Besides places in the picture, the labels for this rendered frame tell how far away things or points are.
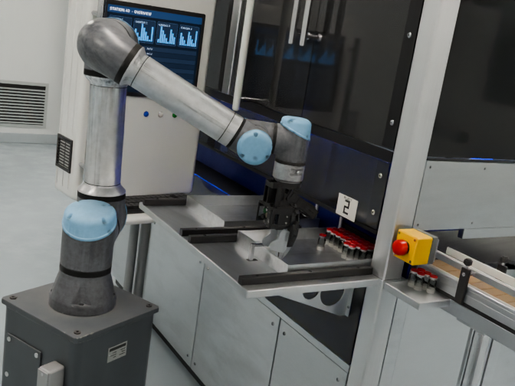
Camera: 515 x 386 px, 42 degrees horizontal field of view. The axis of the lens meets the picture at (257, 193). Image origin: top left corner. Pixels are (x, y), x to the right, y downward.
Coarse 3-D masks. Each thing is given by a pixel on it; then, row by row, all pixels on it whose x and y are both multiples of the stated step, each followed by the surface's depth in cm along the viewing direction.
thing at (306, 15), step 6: (306, 0) 191; (312, 0) 190; (306, 6) 191; (306, 12) 191; (306, 18) 191; (306, 24) 192; (306, 30) 192; (300, 36) 193; (306, 36) 193; (312, 36) 194; (318, 36) 195; (300, 42) 193; (306, 42) 194
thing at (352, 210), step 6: (342, 198) 186; (348, 198) 184; (342, 204) 186; (354, 204) 181; (336, 210) 188; (342, 210) 186; (348, 210) 184; (354, 210) 181; (348, 216) 184; (354, 216) 181
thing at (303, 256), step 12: (300, 228) 195; (312, 228) 197; (324, 228) 199; (240, 240) 183; (252, 240) 177; (300, 240) 194; (312, 240) 196; (264, 252) 172; (288, 252) 182; (300, 252) 184; (312, 252) 186; (324, 252) 187; (336, 252) 189; (276, 264) 167; (288, 264) 163; (300, 264) 165; (312, 264) 167; (324, 264) 169; (336, 264) 171; (348, 264) 173; (360, 264) 175
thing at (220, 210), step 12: (192, 204) 208; (204, 204) 216; (216, 204) 218; (228, 204) 220; (240, 204) 223; (252, 204) 225; (204, 216) 202; (216, 216) 195; (228, 216) 208; (240, 216) 210; (252, 216) 212
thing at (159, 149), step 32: (96, 0) 211; (128, 0) 218; (160, 0) 226; (192, 0) 234; (160, 32) 229; (192, 32) 237; (64, 64) 226; (192, 64) 241; (64, 96) 227; (128, 96) 228; (64, 128) 228; (128, 128) 232; (160, 128) 240; (192, 128) 249; (64, 160) 229; (128, 160) 235; (160, 160) 244; (192, 160) 253; (64, 192) 231; (128, 192) 239; (160, 192) 248
